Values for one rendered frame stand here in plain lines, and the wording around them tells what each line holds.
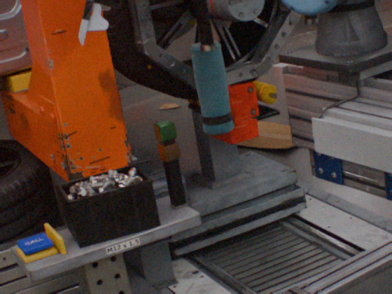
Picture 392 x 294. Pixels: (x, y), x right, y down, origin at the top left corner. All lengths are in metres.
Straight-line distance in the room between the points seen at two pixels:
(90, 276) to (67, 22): 0.60
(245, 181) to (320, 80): 1.06
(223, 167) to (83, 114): 0.83
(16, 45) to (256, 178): 0.89
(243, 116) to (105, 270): 0.82
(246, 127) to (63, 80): 0.77
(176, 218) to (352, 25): 0.63
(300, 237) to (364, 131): 1.24
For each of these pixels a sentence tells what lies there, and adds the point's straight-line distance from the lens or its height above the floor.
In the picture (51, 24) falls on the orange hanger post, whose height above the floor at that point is 0.93.
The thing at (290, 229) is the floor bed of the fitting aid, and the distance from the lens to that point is 2.74.
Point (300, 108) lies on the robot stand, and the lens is 1.82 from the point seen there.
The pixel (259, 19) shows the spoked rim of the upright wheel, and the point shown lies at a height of 0.73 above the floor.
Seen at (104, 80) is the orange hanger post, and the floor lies 0.76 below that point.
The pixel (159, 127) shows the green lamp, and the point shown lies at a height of 0.66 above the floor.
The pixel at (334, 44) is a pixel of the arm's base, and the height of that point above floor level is 0.84.
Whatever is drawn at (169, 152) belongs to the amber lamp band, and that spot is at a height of 0.59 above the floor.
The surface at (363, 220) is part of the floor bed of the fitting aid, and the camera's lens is 2.71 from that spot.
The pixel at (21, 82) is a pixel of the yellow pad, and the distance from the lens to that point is 2.52.
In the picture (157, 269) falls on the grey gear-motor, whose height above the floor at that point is 0.13.
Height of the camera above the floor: 1.20
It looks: 18 degrees down
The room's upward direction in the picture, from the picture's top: 10 degrees counter-clockwise
